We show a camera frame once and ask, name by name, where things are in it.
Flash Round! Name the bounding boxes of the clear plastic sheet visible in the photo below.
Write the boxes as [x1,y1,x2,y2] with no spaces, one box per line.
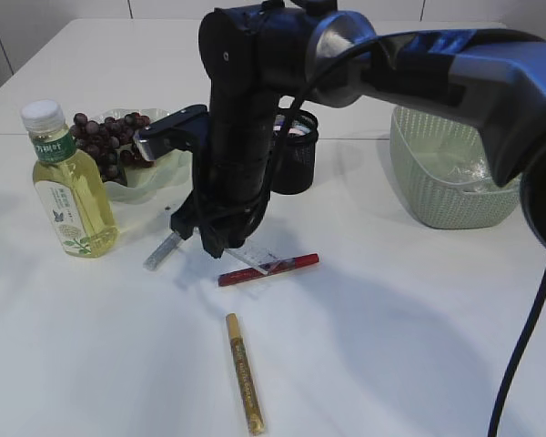
[446,156,492,186]

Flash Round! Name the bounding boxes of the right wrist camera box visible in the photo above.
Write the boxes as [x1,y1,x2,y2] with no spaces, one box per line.
[134,104,209,162]

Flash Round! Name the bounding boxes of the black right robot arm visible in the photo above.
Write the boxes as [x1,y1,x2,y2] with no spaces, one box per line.
[170,1,546,258]

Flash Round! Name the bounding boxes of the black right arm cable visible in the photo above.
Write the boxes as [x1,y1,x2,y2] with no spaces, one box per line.
[195,26,546,437]

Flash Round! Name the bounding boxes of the gold glitter marker pen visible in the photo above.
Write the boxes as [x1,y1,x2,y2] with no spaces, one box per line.
[226,313,266,436]

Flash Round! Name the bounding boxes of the artificial red grape bunch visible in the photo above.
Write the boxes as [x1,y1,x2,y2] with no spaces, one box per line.
[70,112,155,186]

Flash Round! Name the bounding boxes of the red marker pen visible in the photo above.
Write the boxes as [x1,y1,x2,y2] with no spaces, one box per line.
[217,253,319,287]

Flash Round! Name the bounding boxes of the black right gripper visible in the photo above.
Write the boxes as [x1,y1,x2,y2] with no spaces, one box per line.
[170,190,267,259]

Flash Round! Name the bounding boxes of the yellow tea bottle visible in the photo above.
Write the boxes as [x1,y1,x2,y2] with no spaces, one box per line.
[21,99,119,258]

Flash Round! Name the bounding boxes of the green woven plastic basket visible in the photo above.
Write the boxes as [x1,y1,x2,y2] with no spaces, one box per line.
[389,107,520,229]

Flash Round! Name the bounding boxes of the grey marker pen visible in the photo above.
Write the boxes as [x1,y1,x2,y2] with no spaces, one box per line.
[143,232,182,271]

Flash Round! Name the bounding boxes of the pink capped scissors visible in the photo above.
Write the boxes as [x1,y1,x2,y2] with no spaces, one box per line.
[288,127,304,137]

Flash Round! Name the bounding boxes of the clear plastic ruler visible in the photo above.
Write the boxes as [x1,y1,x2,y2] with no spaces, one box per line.
[225,245,281,276]

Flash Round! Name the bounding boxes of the green scalloped glass plate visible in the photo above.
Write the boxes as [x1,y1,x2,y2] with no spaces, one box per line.
[97,107,195,204]

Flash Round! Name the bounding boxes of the blue capped scissors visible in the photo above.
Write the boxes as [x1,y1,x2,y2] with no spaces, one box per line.
[273,118,311,136]

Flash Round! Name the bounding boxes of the black mesh pen holder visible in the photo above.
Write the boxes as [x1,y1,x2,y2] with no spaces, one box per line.
[271,109,319,195]

